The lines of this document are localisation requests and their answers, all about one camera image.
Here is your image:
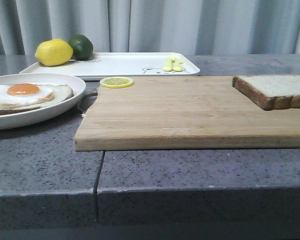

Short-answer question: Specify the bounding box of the wooden cutting board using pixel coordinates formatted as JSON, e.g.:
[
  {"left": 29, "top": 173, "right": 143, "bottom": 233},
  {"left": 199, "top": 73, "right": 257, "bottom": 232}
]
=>
[{"left": 74, "top": 76, "right": 300, "bottom": 151}]

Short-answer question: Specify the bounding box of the yellow plastic fork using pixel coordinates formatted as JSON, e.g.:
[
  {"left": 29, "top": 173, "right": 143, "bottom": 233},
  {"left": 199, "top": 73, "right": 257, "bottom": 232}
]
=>
[{"left": 162, "top": 56, "right": 175, "bottom": 72}]

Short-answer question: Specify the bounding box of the yellow lemon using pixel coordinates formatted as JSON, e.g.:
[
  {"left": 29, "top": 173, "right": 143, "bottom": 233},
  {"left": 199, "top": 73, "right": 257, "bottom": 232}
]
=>
[{"left": 34, "top": 38, "right": 74, "bottom": 67}]

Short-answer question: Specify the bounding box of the white bread slice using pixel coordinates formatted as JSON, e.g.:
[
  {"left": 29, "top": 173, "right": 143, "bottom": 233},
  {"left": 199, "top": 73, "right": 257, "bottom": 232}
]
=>
[{"left": 232, "top": 74, "right": 300, "bottom": 111}]

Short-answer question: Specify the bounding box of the grey pleated curtain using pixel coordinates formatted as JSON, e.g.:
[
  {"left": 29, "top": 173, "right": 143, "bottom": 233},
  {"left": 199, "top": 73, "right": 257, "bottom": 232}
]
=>
[{"left": 0, "top": 0, "right": 300, "bottom": 55}]

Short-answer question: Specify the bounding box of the lemon slice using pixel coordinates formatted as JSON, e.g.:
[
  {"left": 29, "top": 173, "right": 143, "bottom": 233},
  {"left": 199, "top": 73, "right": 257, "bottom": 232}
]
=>
[{"left": 99, "top": 76, "right": 134, "bottom": 89}]

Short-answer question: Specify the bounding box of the green lime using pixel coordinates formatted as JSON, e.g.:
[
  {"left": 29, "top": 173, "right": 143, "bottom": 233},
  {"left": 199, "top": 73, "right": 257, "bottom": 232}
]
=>
[{"left": 68, "top": 34, "right": 94, "bottom": 61}]

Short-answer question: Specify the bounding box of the fried egg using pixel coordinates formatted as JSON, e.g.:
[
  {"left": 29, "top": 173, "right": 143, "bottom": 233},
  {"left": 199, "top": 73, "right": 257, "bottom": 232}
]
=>
[{"left": 0, "top": 83, "right": 54, "bottom": 109}]

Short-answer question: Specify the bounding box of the yellow plastic knife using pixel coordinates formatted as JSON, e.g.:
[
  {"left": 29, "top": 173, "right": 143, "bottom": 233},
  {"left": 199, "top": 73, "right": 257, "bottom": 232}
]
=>
[{"left": 172, "top": 57, "right": 184, "bottom": 72}]

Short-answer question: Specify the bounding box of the white bear print tray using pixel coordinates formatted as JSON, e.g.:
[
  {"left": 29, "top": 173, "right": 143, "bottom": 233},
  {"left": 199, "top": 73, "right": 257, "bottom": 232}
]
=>
[{"left": 21, "top": 52, "right": 200, "bottom": 81}]

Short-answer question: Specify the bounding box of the white round plate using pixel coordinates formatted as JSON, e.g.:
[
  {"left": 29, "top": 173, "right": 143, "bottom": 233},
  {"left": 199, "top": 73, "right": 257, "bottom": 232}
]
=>
[{"left": 0, "top": 73, "right": 86, "bottom": 130}]

